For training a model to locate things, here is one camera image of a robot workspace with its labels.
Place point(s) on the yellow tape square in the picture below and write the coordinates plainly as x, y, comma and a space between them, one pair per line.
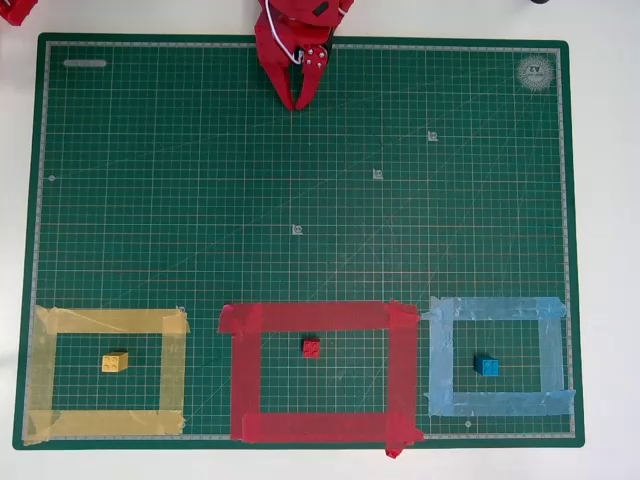
100, 422

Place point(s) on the blue cube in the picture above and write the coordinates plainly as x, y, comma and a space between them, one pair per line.
486, 366

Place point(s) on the blue tape square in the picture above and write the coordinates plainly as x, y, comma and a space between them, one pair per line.
500, 404

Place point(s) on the red leader arm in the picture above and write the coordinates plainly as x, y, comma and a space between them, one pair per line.
17, 10

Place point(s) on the red tape square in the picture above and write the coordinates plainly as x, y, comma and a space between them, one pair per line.
325, 427

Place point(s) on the green cutting mat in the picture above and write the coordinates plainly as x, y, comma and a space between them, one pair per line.
320, 210

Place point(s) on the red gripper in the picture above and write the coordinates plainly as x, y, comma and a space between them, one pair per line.
274, 54

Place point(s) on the yellow cube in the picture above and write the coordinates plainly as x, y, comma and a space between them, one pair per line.
114, 363

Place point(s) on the red cube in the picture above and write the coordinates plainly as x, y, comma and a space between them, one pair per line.
311, 348

